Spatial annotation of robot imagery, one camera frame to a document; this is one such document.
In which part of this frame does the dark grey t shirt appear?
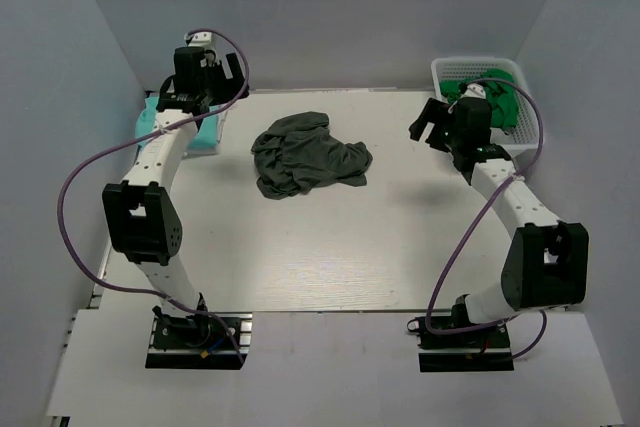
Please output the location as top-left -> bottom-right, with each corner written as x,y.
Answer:
251,111 -> 373,200

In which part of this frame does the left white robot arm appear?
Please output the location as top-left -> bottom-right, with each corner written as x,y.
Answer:
102,45 -> 244,346

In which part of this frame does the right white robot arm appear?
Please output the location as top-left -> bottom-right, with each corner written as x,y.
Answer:
409,97 -> 589,346

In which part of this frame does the folded teal t shirt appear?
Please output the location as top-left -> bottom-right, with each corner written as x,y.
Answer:
135,96 -> 221,155

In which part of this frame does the green t shirt in basket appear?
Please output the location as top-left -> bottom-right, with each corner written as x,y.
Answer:
439,69 -> 519,131

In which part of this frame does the white plastic basket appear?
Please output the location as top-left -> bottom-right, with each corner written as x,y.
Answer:
431,56 -> 539,157

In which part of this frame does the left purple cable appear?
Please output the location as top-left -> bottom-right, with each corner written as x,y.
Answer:
56,28 -> 251,369

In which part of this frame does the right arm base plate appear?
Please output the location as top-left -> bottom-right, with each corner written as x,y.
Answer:
407,317 -> 514,373

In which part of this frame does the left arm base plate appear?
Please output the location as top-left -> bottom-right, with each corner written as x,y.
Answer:
145,313 -> 253,370

